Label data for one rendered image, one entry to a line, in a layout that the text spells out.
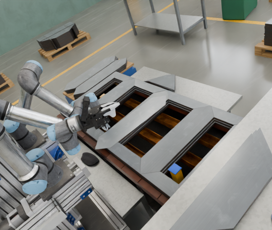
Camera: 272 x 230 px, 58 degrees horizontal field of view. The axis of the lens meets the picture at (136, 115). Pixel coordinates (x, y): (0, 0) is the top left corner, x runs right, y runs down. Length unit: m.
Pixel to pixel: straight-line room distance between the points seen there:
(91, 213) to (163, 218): 1.31
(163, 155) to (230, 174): 0.54
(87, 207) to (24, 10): 7.28
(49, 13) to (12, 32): 1.32
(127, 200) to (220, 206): 0.77
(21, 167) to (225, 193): 0.96
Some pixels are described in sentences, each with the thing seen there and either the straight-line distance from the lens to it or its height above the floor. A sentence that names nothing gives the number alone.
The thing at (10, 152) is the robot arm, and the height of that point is 1.45.
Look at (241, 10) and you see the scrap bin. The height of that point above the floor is 0.19.
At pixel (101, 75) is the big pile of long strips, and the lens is 2.80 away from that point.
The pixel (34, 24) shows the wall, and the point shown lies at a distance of 8.97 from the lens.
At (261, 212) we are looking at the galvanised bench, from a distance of 1.19.
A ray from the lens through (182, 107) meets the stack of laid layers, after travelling 1.99.
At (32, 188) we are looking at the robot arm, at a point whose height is 1.22.
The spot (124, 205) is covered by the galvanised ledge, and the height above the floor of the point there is 0.68.
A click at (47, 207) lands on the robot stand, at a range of 1.65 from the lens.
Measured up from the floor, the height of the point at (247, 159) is 1.07.
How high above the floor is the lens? 2.11
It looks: 38 degrees down
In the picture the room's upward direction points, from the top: 22 degrees counter-clockwise
